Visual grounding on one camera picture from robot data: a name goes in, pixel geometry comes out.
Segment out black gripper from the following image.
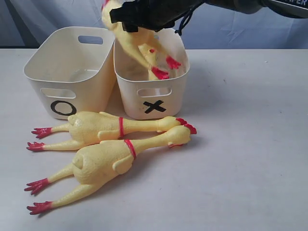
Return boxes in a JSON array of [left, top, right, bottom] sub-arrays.
[[110, 0, 205, 33]]

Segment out yellow rubber chicken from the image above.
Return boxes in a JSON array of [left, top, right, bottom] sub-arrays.
[[101, 0, 181, 81], [27, 111, 187, 152], [25, 124, 197, 215]]

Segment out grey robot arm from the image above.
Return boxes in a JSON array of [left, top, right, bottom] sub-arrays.
[[109, 0, 308, 34]]

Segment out cream bin marked X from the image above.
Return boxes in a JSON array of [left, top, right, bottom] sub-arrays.
[[114, 28, 190, 120]]

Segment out cream bin marked O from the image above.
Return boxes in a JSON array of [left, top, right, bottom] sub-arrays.
[[24, 26, 116, 119]]

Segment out blue backdrop cloth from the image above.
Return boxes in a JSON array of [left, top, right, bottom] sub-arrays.
[[0, 0, 308, 49]]

